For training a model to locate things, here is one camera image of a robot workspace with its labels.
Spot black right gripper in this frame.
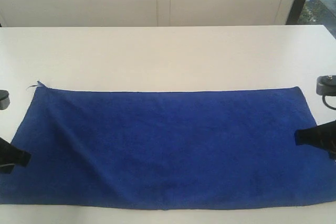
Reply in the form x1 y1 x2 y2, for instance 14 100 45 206
294 121 335 160

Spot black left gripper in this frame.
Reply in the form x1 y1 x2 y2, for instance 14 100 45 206
0 138 31 174

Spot blue towel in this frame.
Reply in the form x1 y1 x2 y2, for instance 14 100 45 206
1 83 335 210

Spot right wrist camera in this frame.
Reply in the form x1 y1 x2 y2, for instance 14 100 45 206
316 75 336 97

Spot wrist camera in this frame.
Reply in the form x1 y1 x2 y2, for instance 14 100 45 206
316 75 336 97
0 90 10 110

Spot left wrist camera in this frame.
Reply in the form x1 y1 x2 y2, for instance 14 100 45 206
0 90 10 110

